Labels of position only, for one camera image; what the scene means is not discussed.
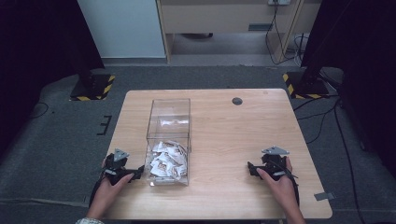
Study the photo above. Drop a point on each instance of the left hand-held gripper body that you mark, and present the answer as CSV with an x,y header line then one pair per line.
x,y
115,165

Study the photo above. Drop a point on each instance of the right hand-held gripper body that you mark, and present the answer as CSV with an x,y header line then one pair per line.
x,y
274,164

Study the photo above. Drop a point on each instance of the person's right hand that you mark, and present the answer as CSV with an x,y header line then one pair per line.
x,y
280,189

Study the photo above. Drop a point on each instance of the person's left hand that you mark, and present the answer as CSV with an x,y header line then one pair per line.
x,y
107,193

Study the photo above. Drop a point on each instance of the pile of white packets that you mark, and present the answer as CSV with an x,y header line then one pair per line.
x,y
168,161

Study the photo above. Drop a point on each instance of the black tape floor mark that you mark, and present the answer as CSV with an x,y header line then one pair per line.
x,y
105,125

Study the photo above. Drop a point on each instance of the clear acrylic box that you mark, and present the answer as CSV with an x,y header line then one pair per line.
x,y
169,124

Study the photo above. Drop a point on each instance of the grey tape strip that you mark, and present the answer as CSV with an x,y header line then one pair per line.
x,y
324,196

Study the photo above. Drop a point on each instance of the light patterned sleeve cuff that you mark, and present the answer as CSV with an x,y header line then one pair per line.
x,y
89,221

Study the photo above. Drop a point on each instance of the grey round table grommet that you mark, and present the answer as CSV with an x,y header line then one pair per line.
x,y
237,101

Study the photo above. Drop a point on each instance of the black stand with striped base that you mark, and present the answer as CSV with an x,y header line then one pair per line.
x,y
91,85
306,84

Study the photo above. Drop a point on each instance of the white cabinet panel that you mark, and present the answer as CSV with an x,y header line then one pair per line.
x,y
121,28

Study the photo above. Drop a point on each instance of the black curtain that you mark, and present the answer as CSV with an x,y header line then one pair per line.
x,y
367,62
37,46

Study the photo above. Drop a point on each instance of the light wooden desk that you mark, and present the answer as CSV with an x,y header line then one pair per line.
x,y
224,18

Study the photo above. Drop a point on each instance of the white power strip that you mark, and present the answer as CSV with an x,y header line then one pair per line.
x,y
279,2

